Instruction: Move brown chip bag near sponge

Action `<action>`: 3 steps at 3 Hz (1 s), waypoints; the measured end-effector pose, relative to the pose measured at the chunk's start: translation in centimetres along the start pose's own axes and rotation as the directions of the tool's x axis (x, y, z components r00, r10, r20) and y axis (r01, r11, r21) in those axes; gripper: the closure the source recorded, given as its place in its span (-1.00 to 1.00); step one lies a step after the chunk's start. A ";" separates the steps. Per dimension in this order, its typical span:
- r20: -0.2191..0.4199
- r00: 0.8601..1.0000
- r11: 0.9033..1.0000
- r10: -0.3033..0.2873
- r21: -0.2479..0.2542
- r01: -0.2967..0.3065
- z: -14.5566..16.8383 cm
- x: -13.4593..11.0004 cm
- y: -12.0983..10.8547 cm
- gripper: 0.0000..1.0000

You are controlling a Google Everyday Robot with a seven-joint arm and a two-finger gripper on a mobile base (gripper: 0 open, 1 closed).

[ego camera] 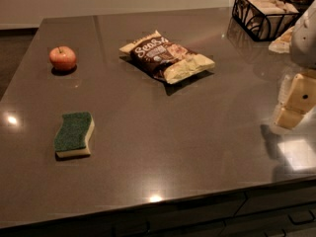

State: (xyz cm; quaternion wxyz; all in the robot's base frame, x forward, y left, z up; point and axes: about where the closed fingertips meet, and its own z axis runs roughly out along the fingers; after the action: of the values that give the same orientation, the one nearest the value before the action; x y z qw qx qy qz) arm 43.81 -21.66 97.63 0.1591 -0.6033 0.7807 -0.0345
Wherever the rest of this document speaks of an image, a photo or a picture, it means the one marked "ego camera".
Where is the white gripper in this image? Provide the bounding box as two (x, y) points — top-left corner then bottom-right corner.
(275, 1), (316, 129)

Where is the brown chip bag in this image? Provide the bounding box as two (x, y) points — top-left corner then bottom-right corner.
(119, 31), (215, 85)

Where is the green yellow sponge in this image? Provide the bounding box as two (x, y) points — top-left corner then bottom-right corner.
(54, 112), (95, 158)

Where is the snack packet beside basket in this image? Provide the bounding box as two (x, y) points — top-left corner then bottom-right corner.
(269, 27), (294, 53)

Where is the red apple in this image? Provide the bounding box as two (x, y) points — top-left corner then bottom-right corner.
(49, 46), (77, 71)

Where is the black wire basket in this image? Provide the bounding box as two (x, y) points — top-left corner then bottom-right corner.
(232, 0), (300, 41)

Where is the black drawer handle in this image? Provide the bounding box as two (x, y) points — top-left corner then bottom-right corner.
(288, 210), (316, 225)

